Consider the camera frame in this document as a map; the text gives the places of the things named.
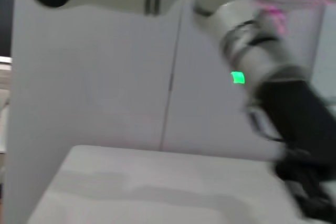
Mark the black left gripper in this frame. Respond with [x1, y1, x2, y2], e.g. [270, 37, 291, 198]
[249, 78, 336, 221]

